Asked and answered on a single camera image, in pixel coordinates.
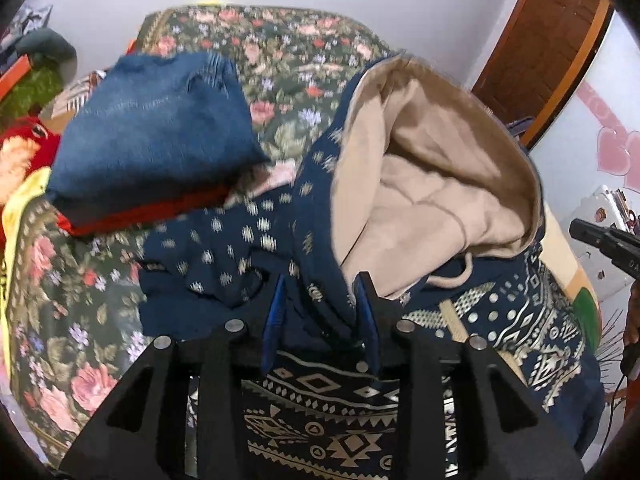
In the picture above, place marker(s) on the white stickered suitcase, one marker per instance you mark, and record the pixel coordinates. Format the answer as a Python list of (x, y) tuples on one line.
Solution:
[(605, 207)]

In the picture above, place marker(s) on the navy patterned hooded jacket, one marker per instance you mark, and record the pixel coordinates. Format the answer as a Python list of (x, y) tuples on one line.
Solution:
[(414, 205)]

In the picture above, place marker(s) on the white sliding wardrobe door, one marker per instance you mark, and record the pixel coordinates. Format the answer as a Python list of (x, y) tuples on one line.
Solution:
[(588, 159)]

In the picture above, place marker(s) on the grey green cushion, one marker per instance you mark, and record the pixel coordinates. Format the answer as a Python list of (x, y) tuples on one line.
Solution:
[(45, 47)]

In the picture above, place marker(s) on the green patterned storage box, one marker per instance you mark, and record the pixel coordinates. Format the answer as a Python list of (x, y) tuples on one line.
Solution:
[(33, 92)]

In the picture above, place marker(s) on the folded red garment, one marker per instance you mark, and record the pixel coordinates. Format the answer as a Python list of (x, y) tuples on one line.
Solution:
[(149, 213)]

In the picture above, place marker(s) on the pile of clutter clothes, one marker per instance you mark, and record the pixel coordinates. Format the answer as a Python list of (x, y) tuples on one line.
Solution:
[(26, 20)]

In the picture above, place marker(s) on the folded blue jeans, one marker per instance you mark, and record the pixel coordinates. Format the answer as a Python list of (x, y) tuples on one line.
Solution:
[(154, 129)]

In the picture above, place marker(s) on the yellow curved headboard object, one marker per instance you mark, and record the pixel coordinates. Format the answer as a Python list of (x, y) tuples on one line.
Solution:
[(211, 2)]

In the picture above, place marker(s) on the tan cartoon fleece blanket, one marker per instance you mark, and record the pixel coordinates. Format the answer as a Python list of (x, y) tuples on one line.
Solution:
[(559, 258)]

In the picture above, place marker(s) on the brown wooden door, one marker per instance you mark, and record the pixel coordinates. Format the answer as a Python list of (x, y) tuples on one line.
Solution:
[(540, 58)]

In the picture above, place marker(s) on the orange box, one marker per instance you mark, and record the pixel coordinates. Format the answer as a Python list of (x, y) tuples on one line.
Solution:
[(13, 75)]

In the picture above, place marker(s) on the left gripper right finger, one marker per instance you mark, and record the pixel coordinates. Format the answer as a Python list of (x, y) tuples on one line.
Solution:
[(501, 431)]

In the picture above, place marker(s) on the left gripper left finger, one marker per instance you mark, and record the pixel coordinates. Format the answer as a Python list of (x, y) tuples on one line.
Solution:
[(139, 430)]

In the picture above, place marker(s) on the red yellow plush toy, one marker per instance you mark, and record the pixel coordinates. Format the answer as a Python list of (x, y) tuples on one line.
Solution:
[(26, 146)]

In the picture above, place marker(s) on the dark floral quilt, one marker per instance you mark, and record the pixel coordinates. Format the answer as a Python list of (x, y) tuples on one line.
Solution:
[(72, 314)]

